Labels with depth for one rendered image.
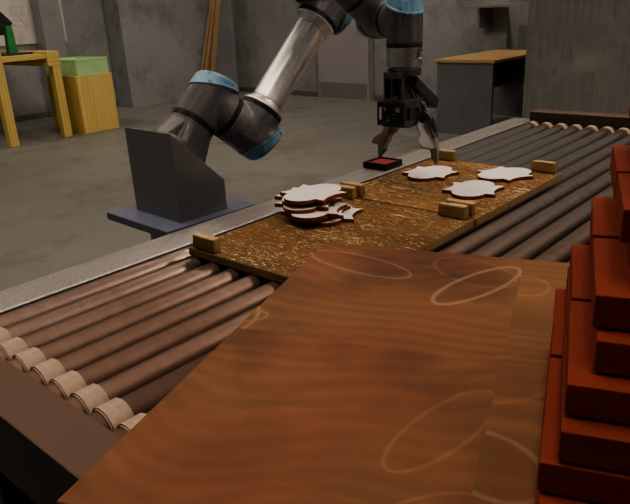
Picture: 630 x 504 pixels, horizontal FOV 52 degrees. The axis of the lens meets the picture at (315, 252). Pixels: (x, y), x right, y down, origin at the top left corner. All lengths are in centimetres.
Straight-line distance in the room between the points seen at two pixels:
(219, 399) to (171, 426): 5
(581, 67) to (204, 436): 531
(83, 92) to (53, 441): 810
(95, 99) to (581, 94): 573
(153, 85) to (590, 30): 726
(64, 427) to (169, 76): 1061
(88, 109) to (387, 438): 837
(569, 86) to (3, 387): 524
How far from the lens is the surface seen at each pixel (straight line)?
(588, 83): 565
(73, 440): 69
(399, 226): 123
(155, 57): 1108
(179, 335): 93
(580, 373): 38
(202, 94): 165
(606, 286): 38
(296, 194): 129
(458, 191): 143
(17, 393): 80
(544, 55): 577
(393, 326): 63
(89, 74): 879
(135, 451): 50
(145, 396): 80
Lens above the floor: 133
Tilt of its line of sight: 21 degrees down
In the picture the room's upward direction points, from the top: 3 degrees counter-clockwise
